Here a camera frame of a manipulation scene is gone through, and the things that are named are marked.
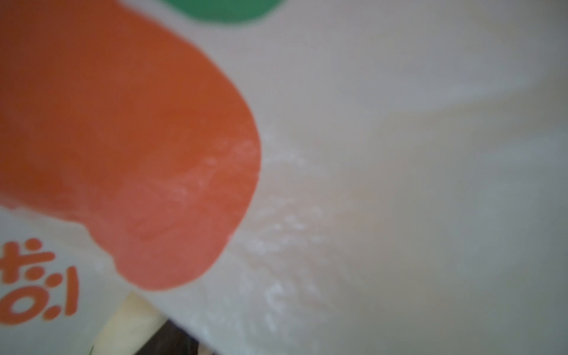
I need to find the cream plastic bag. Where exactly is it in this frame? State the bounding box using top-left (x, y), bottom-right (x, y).
top-left (1, 1), bottom-right (567, 354)

